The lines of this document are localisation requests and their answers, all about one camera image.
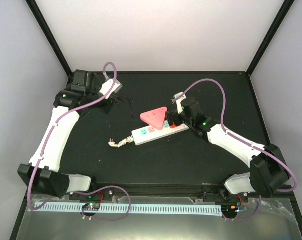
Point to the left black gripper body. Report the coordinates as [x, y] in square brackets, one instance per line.
[104, 108]

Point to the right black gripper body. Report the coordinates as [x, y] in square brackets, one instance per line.
[173, 114]

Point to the black plug with thin cable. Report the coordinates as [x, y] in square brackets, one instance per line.
[125, 105]

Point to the white power strip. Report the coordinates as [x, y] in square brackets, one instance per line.
[148, 133]

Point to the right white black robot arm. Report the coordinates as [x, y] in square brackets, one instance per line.
[266, 163]

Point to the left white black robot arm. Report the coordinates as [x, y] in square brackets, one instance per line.
[85, 91]

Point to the pink triangular plug adapter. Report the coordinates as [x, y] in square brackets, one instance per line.
[154, 118]

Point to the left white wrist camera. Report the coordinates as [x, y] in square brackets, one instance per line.
[110, 87]

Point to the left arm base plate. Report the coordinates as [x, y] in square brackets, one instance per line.
[95, 196]

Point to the left black frame post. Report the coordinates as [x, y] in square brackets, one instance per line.
[36, 12]

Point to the black frame post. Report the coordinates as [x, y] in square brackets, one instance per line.
[274, 27]
[36, 12]

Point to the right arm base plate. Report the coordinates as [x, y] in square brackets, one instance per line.
[219, 194]

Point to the white slotted cable duct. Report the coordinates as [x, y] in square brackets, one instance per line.
[147, 209]

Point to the right black frame post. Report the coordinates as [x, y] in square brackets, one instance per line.
[274, 27]

